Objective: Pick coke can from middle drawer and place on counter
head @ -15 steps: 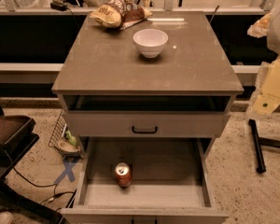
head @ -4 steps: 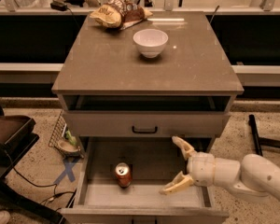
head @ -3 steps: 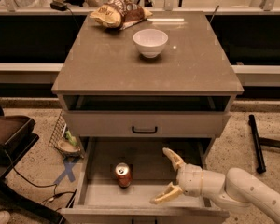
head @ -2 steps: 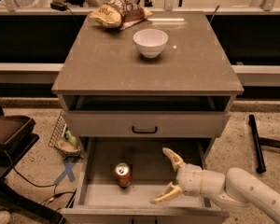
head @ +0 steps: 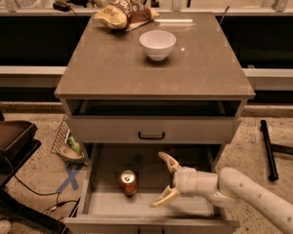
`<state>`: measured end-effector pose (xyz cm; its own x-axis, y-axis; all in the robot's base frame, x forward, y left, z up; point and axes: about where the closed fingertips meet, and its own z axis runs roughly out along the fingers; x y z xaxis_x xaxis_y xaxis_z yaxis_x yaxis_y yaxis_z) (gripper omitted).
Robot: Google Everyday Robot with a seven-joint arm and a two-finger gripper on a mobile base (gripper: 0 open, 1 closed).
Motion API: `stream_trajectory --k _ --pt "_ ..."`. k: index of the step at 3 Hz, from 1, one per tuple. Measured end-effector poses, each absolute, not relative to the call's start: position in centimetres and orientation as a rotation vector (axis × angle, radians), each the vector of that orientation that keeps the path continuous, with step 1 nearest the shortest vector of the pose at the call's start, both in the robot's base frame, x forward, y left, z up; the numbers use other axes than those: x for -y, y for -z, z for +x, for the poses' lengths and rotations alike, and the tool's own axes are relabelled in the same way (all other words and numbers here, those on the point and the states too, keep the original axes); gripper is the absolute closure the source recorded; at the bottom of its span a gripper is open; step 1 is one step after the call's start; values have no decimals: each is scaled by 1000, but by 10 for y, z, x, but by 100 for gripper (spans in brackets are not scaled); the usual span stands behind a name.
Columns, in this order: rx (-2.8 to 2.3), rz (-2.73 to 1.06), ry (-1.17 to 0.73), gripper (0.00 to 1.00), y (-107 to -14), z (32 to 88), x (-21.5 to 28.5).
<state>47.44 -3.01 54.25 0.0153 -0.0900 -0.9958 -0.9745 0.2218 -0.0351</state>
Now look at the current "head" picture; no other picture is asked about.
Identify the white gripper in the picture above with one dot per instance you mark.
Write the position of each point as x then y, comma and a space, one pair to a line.
187, 180

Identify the red coke can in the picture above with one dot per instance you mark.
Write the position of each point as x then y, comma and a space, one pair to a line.
129, 183

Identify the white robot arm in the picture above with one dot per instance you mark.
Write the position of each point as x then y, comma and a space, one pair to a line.
225, 189

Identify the closed grey top drawer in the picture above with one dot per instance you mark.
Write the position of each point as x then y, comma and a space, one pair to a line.
193, 130

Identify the open grey middle drawer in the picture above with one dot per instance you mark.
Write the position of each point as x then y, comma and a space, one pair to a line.
104, 208

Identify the grey drawer cabinet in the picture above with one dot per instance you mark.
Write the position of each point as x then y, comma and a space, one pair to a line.
109, 75

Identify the blue tape cross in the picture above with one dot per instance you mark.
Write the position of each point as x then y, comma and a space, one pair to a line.
72, 171

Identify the green object in basket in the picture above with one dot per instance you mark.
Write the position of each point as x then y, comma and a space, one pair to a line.
74, 145

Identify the black bar on floor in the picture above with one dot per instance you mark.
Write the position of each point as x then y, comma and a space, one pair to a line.
273, 176

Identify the small bowl in basket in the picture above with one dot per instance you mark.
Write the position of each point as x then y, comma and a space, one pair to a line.
69, 154

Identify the white bowl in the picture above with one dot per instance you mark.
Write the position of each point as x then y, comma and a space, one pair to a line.
158, 44

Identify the brown yellow chip bag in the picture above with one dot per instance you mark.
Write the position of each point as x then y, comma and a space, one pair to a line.
125, 15

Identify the white shoe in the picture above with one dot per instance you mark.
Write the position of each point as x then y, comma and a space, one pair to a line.
5, 226

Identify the black power adapter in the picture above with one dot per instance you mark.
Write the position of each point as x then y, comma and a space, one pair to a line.
61, 6

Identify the black drawer handle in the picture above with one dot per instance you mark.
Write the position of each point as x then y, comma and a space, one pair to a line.
151, 137

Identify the wire basket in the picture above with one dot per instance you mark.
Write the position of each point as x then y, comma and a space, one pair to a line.
61, 140

